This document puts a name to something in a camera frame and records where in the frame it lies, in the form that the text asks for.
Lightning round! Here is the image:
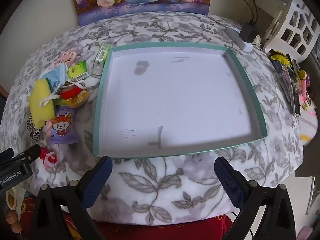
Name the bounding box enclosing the black power adapter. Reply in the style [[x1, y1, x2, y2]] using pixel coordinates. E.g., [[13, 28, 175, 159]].
[[239, 22, 260, 43]]

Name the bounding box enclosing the white lattice plastic basket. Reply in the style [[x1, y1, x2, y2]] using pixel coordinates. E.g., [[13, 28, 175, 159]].
[[255, 0, 320, 63]]

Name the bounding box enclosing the leopard print cloth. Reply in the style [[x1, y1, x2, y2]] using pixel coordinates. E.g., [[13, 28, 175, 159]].
[[27, 115, 42, 142]]

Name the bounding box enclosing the blue face mask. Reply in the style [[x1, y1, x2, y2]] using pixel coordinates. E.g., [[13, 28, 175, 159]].
[[40, 62, 87, 107]]

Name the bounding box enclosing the floral painting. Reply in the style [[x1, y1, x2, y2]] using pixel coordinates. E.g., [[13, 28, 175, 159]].
[[69, 0, 213, 27]]

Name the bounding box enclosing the yellow sponge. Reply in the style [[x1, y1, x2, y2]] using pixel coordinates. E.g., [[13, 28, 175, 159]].
[[27, 78, 56, 129]]

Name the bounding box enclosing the pile of colourful stationery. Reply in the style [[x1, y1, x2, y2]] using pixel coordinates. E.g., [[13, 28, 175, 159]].
[[272, 60, 317, 117]]

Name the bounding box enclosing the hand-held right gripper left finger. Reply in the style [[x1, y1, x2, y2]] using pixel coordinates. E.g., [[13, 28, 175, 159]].
[[30, 156, 113, 240]]

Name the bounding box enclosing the green white box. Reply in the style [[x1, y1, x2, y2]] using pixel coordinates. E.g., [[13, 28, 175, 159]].
[[93, 42, 112, 76]]

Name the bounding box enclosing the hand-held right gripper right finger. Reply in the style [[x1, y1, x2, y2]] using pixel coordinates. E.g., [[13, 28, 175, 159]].
[[214, 156, 304, 240]]

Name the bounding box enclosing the lime green box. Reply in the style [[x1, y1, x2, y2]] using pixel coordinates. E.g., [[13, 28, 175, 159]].
[[67, 60, 90, 82]]

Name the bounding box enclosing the red hair tie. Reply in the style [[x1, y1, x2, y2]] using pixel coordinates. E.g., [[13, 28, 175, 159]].
[[61, 86, 81, 102]]

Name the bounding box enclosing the grey floral blanket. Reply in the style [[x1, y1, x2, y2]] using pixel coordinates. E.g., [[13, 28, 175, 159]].
[[0, 11, 304, 227]]

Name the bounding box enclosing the pink scrunchie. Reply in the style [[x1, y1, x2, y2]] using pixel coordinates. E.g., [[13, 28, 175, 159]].
[[55, 50, 77, 64]]

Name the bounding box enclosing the yellow black toy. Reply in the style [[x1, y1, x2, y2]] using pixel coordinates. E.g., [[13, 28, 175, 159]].
[[270, 51, 292, 64]]

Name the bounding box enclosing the white power strip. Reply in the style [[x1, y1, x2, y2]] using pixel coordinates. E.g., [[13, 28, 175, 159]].
[[226, 27, 254, 53]]

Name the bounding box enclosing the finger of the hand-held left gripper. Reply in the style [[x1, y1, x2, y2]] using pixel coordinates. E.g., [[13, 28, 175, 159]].
[[0, 147, 15, 165], [11, 144, 42, 167]]

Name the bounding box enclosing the purple cartoon packet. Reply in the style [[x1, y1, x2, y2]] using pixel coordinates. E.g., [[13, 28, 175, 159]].
[[46, 104, 78, 144]]

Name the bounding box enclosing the gold round packet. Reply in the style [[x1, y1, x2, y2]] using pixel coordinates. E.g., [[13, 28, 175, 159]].
[[64, 90, 89, 108]]

